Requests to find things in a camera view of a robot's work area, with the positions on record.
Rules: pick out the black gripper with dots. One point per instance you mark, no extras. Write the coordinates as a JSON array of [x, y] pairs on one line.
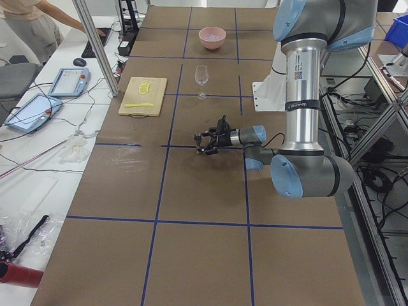
[[224, 139]]

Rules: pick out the steel cocktail jigger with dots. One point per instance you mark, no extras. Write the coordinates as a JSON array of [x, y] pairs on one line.
[[197, 139]]

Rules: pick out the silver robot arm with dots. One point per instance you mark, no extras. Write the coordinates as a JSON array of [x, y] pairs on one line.
[[306, 30]]

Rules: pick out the clear wine glass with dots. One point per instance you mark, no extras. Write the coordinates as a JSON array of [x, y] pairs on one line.
[[201, 75]]

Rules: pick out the pile of ice cubes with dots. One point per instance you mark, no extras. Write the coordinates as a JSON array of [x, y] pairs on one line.
[[210, 36]]

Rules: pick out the bamboo cutting board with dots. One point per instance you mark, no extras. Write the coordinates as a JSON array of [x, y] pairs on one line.
[[155, 95]]

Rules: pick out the yellow plastic knife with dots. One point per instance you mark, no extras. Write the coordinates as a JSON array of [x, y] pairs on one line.
[[132, 105]]

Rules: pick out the pink bowl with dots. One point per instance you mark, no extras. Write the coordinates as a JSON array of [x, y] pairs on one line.
[[212, 45]]

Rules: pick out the black power box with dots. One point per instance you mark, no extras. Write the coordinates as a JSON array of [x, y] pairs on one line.
[[124, 48]]

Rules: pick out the white crumpled cloth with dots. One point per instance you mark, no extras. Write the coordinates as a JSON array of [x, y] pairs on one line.
[[74, 150]]

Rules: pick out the teach pendant far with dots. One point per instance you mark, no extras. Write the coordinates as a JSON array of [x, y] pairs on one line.
[[70, 82]]

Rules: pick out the teach pendant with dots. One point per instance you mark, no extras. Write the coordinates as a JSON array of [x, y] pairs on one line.
[[70, 82], [34, 113]]

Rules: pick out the black computer mouse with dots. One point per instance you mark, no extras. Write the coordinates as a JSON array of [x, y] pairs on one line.
[[80, 62]]

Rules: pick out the teach pendant near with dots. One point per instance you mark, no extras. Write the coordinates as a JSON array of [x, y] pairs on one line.
[[34, 113]]

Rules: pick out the grey office chair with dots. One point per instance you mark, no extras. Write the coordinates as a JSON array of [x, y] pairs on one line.
[[16, 79]]

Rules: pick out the person in beige shirt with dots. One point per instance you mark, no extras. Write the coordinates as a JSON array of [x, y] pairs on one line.
[[33, 22]]

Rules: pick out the blue storage bin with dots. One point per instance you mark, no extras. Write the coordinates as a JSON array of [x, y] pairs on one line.
[[398, 33]]

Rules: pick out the red cylinder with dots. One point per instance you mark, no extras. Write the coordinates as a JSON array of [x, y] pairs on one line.
[[20, 275]]

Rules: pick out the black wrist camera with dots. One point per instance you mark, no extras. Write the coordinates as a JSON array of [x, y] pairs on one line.
[[223, 128]]

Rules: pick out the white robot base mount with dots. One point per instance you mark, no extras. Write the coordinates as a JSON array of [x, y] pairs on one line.
[[270, 94]]

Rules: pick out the aluminium frame post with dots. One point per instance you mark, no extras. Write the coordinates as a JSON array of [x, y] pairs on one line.
[[93, 37]]

